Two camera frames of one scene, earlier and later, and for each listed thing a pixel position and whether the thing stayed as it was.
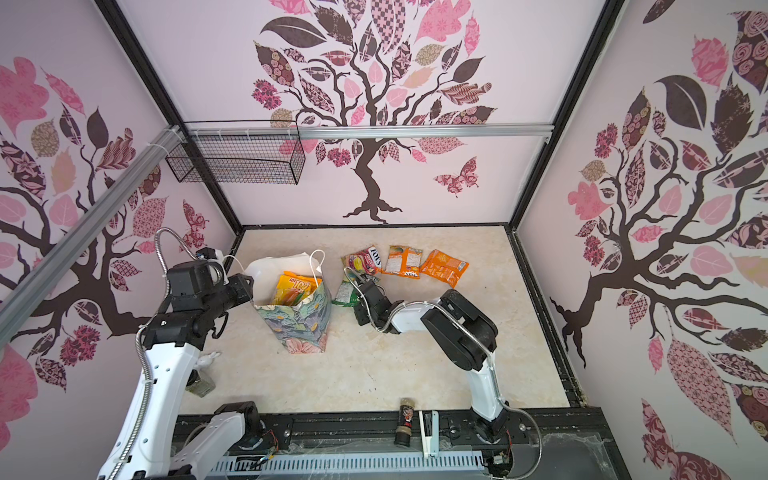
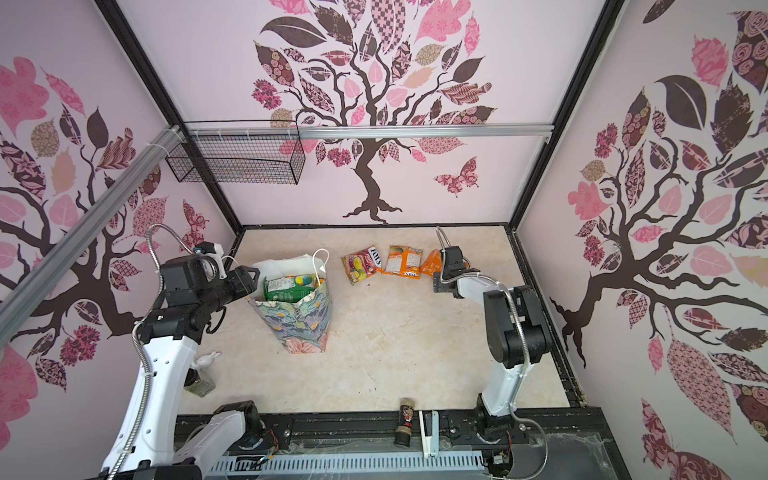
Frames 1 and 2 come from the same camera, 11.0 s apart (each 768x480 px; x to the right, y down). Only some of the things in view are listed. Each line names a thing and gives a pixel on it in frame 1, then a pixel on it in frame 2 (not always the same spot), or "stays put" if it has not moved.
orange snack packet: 445,267 stays put
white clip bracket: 430,444 stays put
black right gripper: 360,314 to 440,279
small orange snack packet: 404,261 stays put
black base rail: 546,444 stays put
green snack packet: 347,295 to 289,288
